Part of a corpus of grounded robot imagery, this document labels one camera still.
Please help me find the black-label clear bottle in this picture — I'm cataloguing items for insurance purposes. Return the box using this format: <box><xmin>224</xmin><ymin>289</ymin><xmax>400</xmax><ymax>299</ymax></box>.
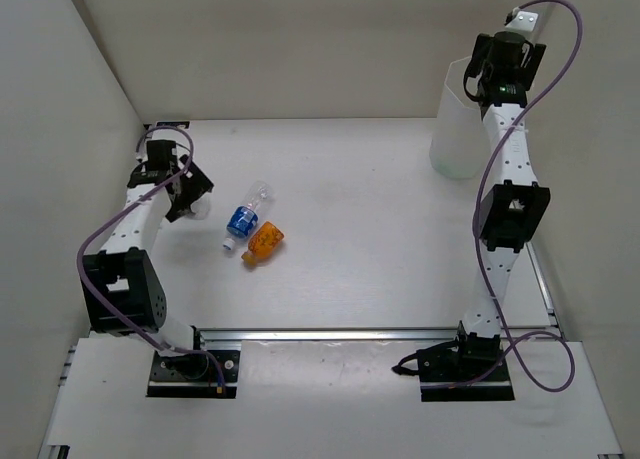
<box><xmin>187</xmin><ymin>194</ymin><xmax>211</xmax><ymax>220</ymax></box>

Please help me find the blue-label clear bottle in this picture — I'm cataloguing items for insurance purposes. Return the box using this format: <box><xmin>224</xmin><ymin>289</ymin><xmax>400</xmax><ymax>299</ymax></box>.
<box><xmin>222</xmin><ymin>181</ymin><xmax>275</xmax><ymax>253</ymax></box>

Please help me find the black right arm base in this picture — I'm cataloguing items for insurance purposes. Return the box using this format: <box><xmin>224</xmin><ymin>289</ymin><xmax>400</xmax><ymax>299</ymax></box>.
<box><xmin>392</xmin><ymin>326</ymin><xmax>515</xmax><ymax>403</ymax></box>

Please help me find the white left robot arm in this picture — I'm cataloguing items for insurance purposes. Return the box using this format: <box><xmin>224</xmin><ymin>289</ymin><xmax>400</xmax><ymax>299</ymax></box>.
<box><xmin>80</xmin><ymin>139</ymin><xmax>213</xmax><ymax>379</ymax></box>

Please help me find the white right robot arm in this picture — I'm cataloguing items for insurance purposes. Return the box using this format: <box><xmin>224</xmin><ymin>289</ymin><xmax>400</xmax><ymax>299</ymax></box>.
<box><xmin>449</xmin><ymin>31</ymin><xmax>550</xmax><ymax>379</ymax></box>

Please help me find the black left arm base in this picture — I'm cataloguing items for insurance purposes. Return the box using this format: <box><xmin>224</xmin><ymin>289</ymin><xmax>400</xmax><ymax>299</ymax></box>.
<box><xmin>146</xmin><ymin>338</ymin><xmax>241</xmax><ymax>399</ymax></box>

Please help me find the white translucent bin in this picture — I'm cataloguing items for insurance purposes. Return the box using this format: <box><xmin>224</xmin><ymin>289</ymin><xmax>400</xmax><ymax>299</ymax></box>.
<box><xmin>429</xmin><ymin>56</ymin><xmax>498</xmax><ymax>180</ymax></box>

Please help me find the dark label sticker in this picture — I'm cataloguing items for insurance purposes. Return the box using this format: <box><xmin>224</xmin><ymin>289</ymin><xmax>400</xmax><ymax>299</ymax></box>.
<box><xmin>155</xmin><ymin>121</ymin><xmax>191</xmax><ymax>130</ymax></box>

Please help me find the orange sea-buckthorn juice bottle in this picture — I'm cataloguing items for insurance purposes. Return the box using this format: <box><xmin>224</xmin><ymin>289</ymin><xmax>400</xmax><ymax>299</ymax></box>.
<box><xmin>241</xmin><ymin>221</ymin><xmax>285</xmax><ymax>268</ymax></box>

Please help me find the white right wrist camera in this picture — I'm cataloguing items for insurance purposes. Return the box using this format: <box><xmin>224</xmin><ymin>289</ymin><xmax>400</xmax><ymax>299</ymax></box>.
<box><xmin>504</xmin><ymin>8</ymin><xmax>539</xmax><ymax>34</ymax></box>

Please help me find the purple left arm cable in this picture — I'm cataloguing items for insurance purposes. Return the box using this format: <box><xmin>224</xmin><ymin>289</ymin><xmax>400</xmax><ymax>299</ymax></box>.
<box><xmin>76</xmin><ymin>124</ymin><xmax>227</xmax><ymax>393</ymax></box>

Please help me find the aluminium table edge rail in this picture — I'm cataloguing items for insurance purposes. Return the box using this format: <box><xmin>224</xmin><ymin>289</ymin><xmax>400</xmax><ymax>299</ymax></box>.
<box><xmin>201</xmin><ymin>328</ymin><xmax>456</xmax><ymax>348</ymax></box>

